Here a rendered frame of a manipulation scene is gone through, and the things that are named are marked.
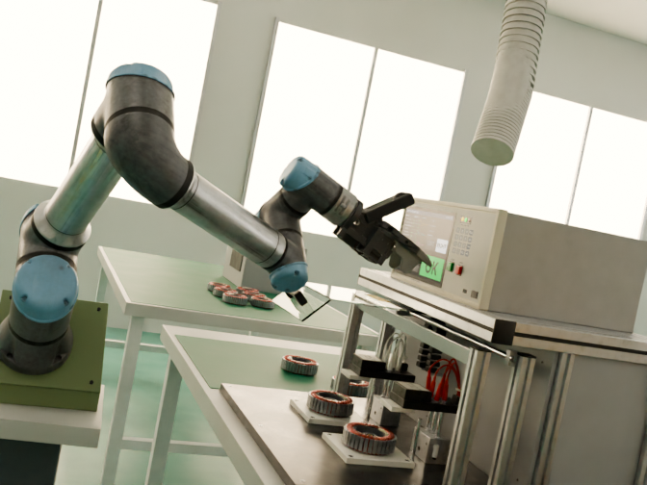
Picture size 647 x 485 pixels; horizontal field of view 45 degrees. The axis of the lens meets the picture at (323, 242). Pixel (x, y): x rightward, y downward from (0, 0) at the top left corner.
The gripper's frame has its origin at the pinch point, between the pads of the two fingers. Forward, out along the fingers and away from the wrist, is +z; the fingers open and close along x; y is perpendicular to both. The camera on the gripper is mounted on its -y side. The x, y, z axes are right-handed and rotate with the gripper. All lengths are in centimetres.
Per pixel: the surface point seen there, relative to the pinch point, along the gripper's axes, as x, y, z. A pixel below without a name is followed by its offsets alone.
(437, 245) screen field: -8.3, -5.6, 5.1
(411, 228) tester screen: -23.0, -7.8, 4.0
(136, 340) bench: -157, 68, -7
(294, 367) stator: -67, 38, 17
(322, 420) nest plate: -13.3, 41.4, 7.9
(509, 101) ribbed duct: -108, -84, 46
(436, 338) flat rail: 5.9, 12.6, 9.8
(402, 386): 4.3, 24.8, 10.4
